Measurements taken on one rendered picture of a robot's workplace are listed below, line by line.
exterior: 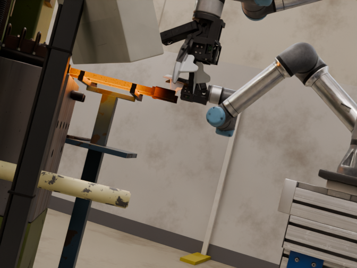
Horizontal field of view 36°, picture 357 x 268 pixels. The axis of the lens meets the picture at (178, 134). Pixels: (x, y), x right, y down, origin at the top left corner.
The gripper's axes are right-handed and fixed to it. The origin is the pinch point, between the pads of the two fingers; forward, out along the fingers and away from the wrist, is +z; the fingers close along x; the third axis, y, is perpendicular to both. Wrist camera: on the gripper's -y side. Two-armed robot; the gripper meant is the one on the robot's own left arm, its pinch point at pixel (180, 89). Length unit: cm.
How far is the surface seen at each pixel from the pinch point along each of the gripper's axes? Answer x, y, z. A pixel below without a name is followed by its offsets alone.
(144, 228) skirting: 303, -116, 85
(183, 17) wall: 305, -129, -98
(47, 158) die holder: 3.7, -36.5, 27.1
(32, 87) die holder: -0.3, -44.7, 8.2
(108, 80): 57, -52, -5
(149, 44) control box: -35.5, 4.7, -3.2
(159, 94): 65, -33, -4
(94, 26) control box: -32.0, -10.7, -5.6
